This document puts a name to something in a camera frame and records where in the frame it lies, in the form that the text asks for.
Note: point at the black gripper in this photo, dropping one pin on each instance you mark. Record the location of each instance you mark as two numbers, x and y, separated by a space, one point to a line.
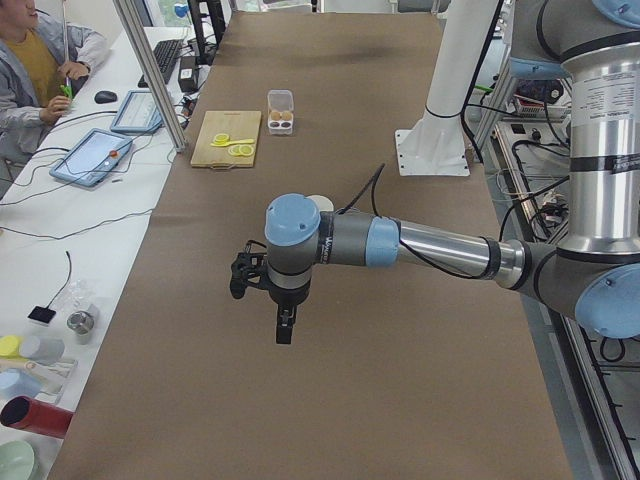
286 297

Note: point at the clear plastic egg box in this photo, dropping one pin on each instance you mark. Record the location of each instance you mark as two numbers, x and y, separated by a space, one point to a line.
280 100

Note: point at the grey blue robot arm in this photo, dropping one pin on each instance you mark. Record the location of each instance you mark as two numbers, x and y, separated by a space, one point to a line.
592 274

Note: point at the white bowl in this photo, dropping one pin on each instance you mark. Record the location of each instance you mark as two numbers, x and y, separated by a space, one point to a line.
323 203

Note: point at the lemon slice bottom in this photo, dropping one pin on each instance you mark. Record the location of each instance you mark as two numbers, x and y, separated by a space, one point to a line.
245 150

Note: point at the wooden cutting board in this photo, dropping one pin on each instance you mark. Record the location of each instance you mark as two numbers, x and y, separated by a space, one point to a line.
238 125

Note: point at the metal cup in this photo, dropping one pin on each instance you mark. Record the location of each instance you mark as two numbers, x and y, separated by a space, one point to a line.
82 323

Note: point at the grey cup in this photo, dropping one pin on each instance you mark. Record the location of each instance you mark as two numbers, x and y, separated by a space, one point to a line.
43 350

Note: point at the blue tablet far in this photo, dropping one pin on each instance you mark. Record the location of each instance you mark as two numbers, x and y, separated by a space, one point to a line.
137 115

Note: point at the blue tablet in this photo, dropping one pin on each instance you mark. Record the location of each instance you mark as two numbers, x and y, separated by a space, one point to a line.
137 115
92 158

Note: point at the black small square pad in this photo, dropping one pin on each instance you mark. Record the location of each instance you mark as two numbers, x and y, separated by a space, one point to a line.
41 315

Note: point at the blue tablet near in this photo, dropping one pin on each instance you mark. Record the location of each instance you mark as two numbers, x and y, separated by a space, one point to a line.
92 158

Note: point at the black power adapter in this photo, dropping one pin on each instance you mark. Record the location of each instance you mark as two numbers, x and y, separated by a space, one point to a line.
188 77

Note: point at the yellow cup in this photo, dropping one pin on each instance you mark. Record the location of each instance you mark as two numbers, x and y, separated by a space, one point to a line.
10 346

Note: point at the light blue cup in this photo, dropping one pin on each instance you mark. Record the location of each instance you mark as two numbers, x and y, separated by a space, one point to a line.
15 383

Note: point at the black computer mouse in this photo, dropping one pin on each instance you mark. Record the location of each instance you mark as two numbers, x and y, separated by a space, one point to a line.
105 96

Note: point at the red cylinder cup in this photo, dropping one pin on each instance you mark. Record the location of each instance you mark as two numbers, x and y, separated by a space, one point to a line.
31 415

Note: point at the black keyboard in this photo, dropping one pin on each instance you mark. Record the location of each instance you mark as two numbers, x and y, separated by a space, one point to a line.
166 54

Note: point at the green bowl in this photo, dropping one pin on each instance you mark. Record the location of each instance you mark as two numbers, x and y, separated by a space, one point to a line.
18 461

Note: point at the seated person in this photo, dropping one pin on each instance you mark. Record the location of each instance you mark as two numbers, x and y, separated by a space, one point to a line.
40 54

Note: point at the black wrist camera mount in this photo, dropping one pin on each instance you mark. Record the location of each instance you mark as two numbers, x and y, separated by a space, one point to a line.
249 269

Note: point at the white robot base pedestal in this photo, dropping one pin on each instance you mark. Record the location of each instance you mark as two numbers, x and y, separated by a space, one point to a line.
435 145

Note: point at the aluminium frame post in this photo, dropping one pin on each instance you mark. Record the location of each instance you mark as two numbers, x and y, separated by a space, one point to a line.
134 29

